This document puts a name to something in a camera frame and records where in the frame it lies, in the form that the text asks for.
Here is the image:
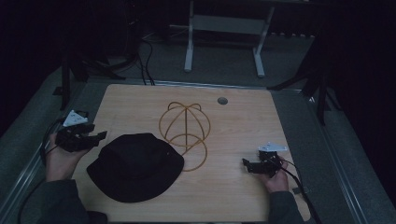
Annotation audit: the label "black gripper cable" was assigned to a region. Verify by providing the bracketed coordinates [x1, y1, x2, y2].
[269, 158, 323, 224]
[17, 117, 67, 224]

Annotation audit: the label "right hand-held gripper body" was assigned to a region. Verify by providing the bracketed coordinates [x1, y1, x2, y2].
[251, 141, 290, 179]

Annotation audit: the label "black tripod stand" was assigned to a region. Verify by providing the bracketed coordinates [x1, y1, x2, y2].
[51, 18, 139, 112]
[266, 24, 344, 127]

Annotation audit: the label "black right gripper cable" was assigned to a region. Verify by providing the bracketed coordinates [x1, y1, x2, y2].
[269, 158, 323, 224]

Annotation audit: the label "gold wire hat stand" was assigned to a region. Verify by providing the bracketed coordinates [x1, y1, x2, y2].
[158, 101, 212, 173]

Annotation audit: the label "black floor cables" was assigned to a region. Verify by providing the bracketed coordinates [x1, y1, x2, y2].
[135, 34, 157, 87]

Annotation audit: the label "person's right hand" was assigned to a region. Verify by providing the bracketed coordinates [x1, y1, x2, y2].
[261, 156, 290, 194]

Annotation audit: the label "white metal frame stand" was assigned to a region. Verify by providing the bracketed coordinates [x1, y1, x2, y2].
[183, 0, 276, 78]

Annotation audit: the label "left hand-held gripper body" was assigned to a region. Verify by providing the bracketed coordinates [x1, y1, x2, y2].
[55, 109, 94, 153]

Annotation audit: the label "black bucket hat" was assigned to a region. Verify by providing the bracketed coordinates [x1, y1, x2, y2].
[86, 133, 186, 204]

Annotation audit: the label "person's left hand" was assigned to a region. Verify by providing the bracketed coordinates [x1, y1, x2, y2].
[45, 133, 92, 183]

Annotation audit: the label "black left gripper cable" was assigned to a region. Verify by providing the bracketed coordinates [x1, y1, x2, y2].
[17, 117, 67, 224]

